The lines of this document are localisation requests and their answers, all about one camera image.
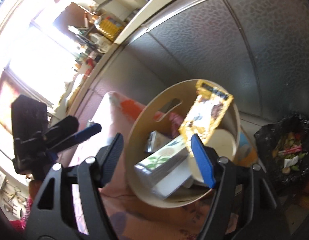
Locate pink paper cup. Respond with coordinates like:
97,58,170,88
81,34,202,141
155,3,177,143
188,129,237,188

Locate dark red snack packet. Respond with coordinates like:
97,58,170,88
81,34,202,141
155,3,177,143
169,112,184,139

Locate yellow snack packet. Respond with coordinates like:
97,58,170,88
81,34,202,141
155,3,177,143
179,80,234,151

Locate tan round trash bin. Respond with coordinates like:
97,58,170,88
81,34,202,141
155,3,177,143
125,80,240,208

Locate dark kitchen cabinets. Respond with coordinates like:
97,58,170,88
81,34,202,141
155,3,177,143
69,0,309,121

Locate green leaf tissue box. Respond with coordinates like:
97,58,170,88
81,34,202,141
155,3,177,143
134,135,188,186

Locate pink floral tablecloth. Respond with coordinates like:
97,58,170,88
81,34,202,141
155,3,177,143
28,90,239,240

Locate black garbage bag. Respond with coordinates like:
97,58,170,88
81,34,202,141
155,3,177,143
254,113,309,188

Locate white plastic jug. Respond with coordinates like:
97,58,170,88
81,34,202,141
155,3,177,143
90,33,112,53

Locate yellow cooking oil bottle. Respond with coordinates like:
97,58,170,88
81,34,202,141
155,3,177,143
97,16,125,42

